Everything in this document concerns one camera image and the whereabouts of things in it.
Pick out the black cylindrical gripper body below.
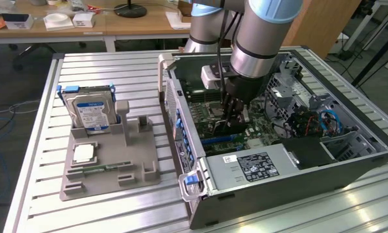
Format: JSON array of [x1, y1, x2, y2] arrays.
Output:
[[223, 75, 263, 104]]

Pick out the green GPU card black heatsink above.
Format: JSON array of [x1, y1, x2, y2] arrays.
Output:
[[193, 115, 247, 137]]

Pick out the CPU socket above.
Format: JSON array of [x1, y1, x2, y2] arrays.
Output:
[[206, 101, 223, 117]]

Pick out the RAM slot white latches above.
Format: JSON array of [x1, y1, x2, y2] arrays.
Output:
[[186, 93, 222, 100], [183, 87, 222, 93]]

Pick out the green motherboard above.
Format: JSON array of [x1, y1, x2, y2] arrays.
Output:
[[183, 86, 279, 157]]

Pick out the blue expansion slot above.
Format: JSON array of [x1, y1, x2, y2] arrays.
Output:
[[199, 135, 235, 145]]

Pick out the perforated metal disk bay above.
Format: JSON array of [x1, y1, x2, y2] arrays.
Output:
[[263, 72, 309, 117]]

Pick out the black plastic shroud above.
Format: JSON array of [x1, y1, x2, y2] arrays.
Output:
[[279, 137, 338, 170]]

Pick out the grey power supply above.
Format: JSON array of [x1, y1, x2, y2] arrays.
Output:
[[198, 143, 300, 192]]

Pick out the white floor box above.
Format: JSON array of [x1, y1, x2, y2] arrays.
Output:
[[328, 33, 349, 56]]

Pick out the wooden cabinet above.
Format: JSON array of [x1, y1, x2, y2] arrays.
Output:
[[277, 0, 362, 60]]

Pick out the flat white paper box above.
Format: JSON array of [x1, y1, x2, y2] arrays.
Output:
[[165, 11, 191, 30]]

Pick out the grey metal disk bay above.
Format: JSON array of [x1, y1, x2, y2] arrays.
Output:
[[318, 130, 377, 163]]

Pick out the grey parts rack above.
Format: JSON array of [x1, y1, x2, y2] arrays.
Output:
[[58, 100, 162, 202]]

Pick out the black open PC case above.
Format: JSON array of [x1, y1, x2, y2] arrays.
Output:
[[159, 47, 388, 230]]

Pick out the hard disk blue rails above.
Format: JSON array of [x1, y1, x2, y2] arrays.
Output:
[[55, 84, 121, 135]]

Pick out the green RAM stick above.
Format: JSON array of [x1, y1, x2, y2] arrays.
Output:
[[69, 162, 131, 173]]

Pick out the black round lamp base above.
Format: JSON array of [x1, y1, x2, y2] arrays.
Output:
[[113, 0, 147, 18]]

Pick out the silver CPU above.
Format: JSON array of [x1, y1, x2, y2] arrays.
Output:
[[71, 145, 95, 164]]

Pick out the plain white box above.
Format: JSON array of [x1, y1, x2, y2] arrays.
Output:
[[71, 12, 95, 28]]

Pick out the white square tray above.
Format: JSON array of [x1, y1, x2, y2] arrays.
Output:
[[42, 13, 75, 32]]

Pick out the black office chair base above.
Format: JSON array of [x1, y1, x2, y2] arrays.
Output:
[[9, 42, 57, 71]]

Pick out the white box dark top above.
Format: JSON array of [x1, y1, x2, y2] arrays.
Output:
[[2, 13, 35, 30]]

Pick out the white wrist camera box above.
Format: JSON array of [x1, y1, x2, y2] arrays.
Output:
[[199, 62, 229, 90]]

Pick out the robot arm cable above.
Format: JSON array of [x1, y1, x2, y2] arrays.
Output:
[[215, 7, 245, 94]]

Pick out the black wire bundle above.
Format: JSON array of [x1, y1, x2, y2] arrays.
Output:
[[283, 108, 322, 139]]

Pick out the blue data wire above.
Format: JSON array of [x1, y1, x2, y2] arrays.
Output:
[[318, 109, 344, 136]]

